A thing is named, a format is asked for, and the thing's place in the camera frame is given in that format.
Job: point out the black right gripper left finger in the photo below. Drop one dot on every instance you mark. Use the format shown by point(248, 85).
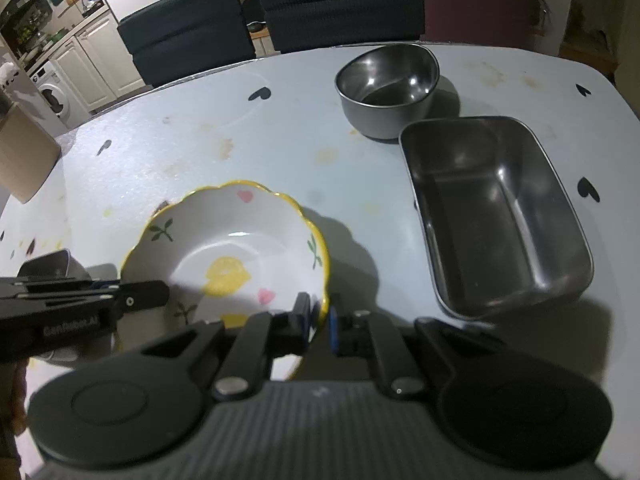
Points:
point(234, 362)

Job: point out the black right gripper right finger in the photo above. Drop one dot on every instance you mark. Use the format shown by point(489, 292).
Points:
point(413, 362)

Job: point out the yellow rim floral bowl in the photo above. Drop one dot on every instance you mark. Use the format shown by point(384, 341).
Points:
point(226, 252)

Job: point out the rectangular stainless steel tray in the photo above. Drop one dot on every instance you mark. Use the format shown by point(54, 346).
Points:
point(500, 230)

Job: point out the round stainless steel bowl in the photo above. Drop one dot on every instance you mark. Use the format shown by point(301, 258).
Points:
point(388, 88)

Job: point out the cream ceramic cup bowl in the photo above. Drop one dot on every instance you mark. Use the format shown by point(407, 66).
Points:
point(60, 264)

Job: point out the person's left hand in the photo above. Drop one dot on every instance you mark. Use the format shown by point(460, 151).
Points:
point(13, 416)

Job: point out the brown cardboard box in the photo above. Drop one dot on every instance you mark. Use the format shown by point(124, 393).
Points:
point(28, 154)

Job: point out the white washing machine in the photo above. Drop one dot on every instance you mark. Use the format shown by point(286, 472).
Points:
point(60, 96)

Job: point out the white kitchen cabinets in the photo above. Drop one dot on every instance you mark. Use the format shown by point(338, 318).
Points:
point(95, 62)

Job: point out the left dark blue chair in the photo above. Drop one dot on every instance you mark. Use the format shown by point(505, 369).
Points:
point(172, 39)

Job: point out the dark blue chair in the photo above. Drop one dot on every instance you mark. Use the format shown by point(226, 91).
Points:
point(172, 39)
point(297, 25)

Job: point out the right dark blue chair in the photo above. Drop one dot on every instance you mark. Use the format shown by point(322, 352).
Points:
point(297, 25)

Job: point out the maroon armchair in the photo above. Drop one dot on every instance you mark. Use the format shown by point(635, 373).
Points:
point(497, 23)

